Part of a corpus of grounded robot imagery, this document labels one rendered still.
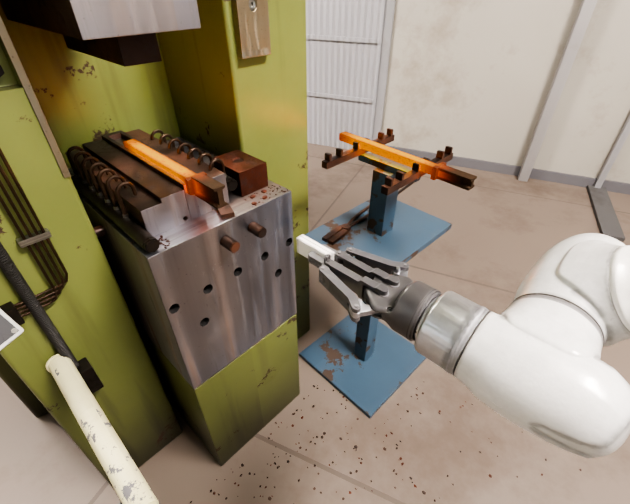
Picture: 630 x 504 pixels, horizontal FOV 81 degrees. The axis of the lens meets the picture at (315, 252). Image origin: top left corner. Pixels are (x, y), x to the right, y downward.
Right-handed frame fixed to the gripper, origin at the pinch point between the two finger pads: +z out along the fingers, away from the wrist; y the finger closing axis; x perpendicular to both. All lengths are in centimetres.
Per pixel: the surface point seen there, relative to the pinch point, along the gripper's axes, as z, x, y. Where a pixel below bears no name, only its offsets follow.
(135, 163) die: 55, -1, -4
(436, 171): 5, -5, 50
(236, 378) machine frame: 29, -61, -3
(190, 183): 33.6, 0.9, -1.8
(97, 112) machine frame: 83, 4, 0
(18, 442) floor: 89, -100, -62
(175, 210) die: 35.1, -4.5, -5.7
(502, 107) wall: 65, -48, 277
